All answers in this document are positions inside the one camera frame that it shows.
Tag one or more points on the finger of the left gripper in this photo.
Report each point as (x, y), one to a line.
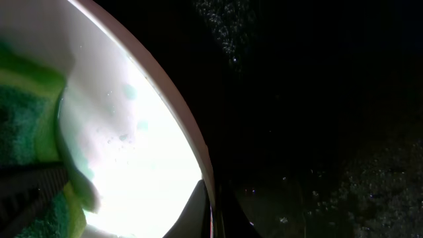
(26, 191)

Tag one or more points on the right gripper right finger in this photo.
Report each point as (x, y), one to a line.
(233, 221)

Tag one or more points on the white plate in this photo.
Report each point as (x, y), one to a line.
(127, 127)

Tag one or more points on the green sponge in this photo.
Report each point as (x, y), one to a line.
(31, 97)

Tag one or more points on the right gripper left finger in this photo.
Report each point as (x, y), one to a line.
(195, 219)

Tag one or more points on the round black tray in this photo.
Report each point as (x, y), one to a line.
(311, 110)

